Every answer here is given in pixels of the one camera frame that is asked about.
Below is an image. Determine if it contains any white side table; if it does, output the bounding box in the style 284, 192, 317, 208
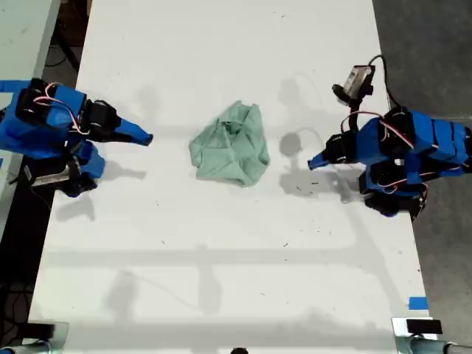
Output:
0, 0, 62, 207

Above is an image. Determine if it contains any metal table clamp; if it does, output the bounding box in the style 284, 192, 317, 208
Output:
391, 316, 472, 354
0, 321, 69, 354

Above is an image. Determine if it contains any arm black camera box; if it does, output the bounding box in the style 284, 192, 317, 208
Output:
22, 162, 99, 198
333, 65, 376, 108

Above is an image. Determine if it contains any small black box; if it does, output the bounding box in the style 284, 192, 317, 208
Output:
406, 319, 443, 335
21, 322, 56, 339

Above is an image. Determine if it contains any pale green T-shirt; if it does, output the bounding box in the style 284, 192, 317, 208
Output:
188, 100, 271, 188

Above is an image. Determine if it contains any black camera cable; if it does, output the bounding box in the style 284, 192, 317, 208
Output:
368, 54, 403, 111

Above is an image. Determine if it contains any black camera stalk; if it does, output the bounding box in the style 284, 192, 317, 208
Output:
348, 99, 364, 132

